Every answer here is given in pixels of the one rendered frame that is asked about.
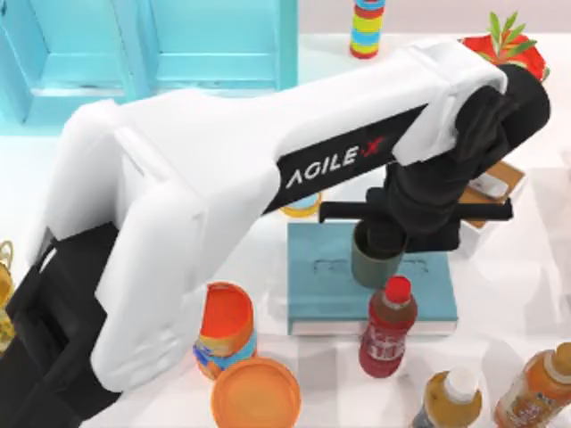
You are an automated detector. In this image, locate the gold trophy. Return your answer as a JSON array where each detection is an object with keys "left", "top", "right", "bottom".
[{"left": 0, "top": 239, "right": 16, "bottom": 358}]

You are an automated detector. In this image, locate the brown bottle with white cap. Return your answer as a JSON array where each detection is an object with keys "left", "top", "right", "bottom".
[{"left": 409, "top": 366, "right": 485, "bottom": 428}]

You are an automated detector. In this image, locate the teal book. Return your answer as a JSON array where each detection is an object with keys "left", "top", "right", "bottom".
[{"left": 286, "top": 220, "right": 460, "bottom": 336}]

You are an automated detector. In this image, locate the yellow and blue can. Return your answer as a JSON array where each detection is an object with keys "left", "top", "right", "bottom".
[{"left": 278, "top": 192, "right": 323, "bottom": 218}]

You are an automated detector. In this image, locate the stack of coloured rings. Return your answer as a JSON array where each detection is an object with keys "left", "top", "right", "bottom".
[{"left": 348, "top": 0, "right": 385, "bottom": 61}]

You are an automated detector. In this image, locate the red bottle with red cap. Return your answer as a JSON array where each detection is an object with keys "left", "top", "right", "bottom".
[{"left": 358, "top": 275, "right": 419, "bottom": 379}]

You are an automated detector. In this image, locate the brown and white box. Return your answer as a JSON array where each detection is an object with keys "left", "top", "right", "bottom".
[{"left": 457, "top": 159, "right": 526, "bottom": 258}]

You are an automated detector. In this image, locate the orange round lid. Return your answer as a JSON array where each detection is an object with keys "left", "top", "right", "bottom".
[{"left": 211, "top": 356, "right": 302, "bottom": 428}]

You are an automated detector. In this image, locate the orange open can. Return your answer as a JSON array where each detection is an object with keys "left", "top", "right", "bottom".
[{"left": 192, "top": 282, "right": 259, "bottom": 381}]

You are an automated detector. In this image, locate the red plant pot with plant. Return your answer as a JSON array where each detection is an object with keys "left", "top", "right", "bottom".
[{"left": 459, "top": 12, "right": 550, "bottom": 86}]

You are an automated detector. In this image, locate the grey-green cup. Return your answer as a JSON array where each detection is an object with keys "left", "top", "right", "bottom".
[{"left": 351, "top": 221, "right": 410, "bottom": 289}]

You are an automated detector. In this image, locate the light blue rack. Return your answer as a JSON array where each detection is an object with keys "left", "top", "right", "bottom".
[{"left": 0, "top": 0, "right": 301, "bottom": 137}]

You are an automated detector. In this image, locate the orange bottle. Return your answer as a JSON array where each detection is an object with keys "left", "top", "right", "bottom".
[{"left": 492, "top": 347, "right": 571, "bottom": 428}]

